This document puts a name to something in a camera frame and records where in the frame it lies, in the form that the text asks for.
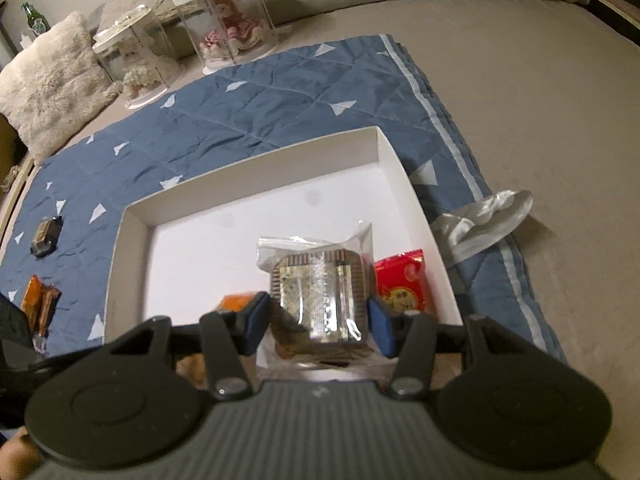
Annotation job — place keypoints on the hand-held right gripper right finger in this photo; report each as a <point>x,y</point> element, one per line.
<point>381,325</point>

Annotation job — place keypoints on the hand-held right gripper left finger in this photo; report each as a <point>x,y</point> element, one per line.
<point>257,322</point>

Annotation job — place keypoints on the red snack packet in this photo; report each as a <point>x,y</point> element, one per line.
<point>402,280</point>

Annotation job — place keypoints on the brown cake bar packet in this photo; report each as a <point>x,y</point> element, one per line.
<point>49,307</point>

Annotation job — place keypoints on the square brown cake packet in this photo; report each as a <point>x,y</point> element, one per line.
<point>315,290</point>

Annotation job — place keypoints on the white cardboard box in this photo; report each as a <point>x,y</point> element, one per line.
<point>210,245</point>

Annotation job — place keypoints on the black tray cake packet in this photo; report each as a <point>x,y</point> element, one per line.
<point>45,236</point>

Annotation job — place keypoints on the crumpled clear plastic wrapper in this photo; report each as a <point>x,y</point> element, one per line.
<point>480,225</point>

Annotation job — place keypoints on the small pale object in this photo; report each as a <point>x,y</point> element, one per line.
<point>9,179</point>

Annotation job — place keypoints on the long wooden shelf unit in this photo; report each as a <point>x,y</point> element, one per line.
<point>24,172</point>

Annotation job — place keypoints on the blue quilted mat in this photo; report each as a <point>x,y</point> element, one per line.
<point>250,110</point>

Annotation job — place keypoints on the fluffy white pillow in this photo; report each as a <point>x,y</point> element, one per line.
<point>50,90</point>

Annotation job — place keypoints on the white dress doll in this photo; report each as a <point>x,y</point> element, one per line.
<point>142,75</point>

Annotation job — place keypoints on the pink dress doll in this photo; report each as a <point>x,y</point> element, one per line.
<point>232,30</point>

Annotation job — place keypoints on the green glass bottle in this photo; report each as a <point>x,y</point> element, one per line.
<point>34,16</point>

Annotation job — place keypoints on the white framed wall shelf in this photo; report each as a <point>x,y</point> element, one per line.
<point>616,11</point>

